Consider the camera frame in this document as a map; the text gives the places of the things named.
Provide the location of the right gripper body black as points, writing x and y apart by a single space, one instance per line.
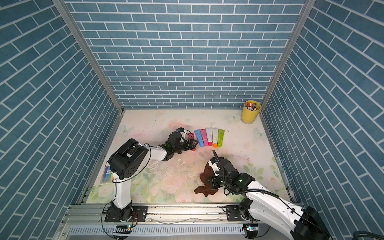
220 180

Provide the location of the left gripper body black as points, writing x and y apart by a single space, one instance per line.
182 147

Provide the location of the brown cloth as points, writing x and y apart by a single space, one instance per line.
207 180

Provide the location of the red toothpaste tube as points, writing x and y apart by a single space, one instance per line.
192 142

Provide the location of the blue toothpaste tube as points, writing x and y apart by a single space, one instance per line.
199 137

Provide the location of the magenta toothpaste tube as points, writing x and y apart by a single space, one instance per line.
204 137

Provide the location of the green toothpaste tube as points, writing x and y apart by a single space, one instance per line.
220 137

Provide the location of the white orange-cap toothpaste tube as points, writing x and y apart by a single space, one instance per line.
215 133

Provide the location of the white pink-cap toothpaste tube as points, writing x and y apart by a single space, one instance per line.
209 132

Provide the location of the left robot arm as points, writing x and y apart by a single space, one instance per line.
125 162

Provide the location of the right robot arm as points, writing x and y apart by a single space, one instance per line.
260 204

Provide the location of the yellow cup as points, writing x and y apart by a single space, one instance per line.
247 116

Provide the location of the pens in cup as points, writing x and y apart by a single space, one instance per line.
251 106

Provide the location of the colourful card on table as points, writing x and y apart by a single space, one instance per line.
107 175

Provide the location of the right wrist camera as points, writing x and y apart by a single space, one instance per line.
216 164

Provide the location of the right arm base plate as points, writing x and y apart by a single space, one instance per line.
236 213

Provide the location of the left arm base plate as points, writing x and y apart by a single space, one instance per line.
134 214

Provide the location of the aluminium front rail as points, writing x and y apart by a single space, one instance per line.
92 214

